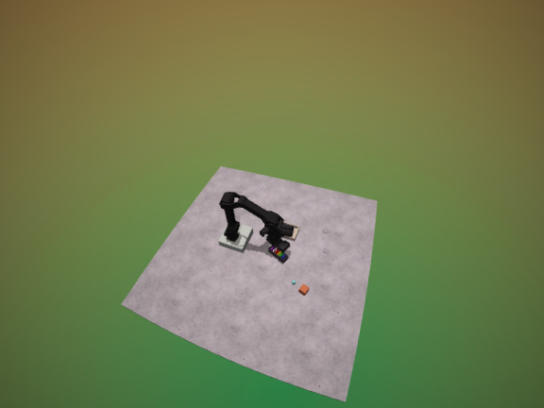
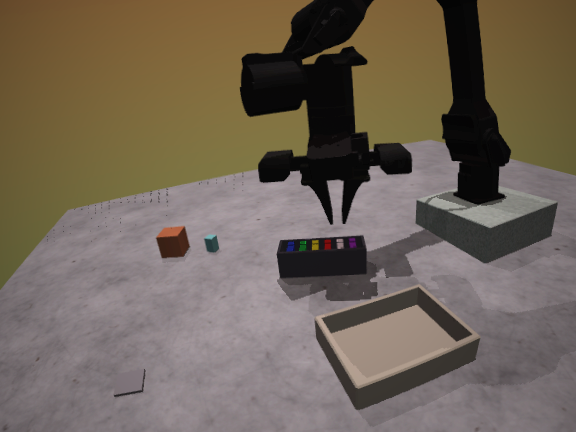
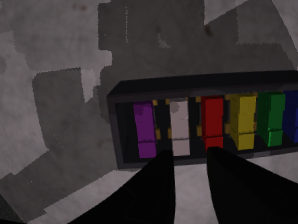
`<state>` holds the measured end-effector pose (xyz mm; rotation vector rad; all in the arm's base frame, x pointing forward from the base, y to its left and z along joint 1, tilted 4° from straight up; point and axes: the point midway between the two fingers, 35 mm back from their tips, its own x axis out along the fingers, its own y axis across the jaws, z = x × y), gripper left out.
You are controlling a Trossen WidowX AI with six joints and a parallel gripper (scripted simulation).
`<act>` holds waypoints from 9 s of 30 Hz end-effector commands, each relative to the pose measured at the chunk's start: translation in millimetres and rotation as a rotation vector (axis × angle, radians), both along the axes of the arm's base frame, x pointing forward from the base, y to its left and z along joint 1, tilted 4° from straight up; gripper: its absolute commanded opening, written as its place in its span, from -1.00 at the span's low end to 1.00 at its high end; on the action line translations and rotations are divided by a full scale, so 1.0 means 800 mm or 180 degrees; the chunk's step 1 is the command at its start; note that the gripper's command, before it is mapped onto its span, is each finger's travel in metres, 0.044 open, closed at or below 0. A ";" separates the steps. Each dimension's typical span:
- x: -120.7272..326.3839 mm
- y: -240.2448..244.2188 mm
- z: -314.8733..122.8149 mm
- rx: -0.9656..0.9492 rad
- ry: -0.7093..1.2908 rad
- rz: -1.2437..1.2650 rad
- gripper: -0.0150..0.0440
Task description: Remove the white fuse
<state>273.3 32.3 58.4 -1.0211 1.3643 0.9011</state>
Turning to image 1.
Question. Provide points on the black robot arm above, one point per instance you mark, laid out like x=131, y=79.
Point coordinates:
x=270, y=219

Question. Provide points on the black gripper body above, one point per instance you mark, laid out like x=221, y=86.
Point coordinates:
x=282, y=245

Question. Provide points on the beige shallow tray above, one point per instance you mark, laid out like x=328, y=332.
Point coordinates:
x=295, y=233

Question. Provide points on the brown cube with orange top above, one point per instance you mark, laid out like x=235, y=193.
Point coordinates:
x=303, y=289

